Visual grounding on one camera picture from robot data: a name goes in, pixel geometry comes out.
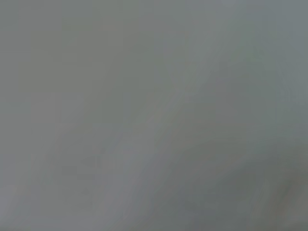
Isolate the white tablecloth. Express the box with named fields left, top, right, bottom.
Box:
left=0, top=0, right=308, bottom=231

